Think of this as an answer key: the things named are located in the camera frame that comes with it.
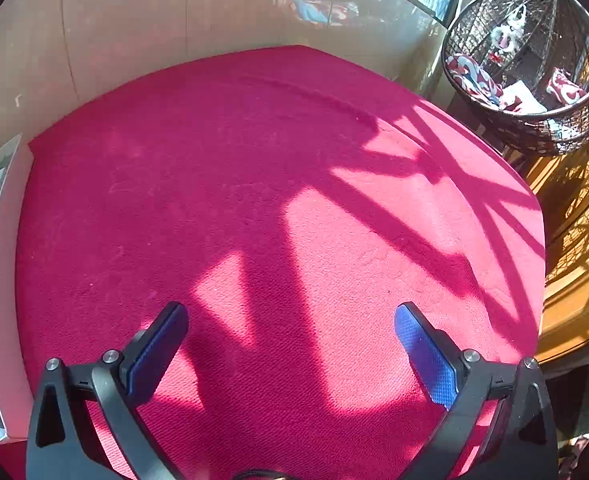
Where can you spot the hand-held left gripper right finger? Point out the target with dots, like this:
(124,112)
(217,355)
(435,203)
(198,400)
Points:
(427,355)

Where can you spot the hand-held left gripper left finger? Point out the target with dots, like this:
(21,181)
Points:
(157,355)

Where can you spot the white cardboard box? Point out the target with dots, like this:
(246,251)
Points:
(9,260)

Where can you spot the red table cloth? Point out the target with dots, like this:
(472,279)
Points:
(274,160)

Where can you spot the dark wicker hanging chair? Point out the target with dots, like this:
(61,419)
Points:
(574,125)

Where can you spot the red white patterned cushion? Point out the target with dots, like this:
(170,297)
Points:
(469,77)
(567,87)

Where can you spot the white hanging plush toy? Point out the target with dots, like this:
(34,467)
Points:
(507,35)

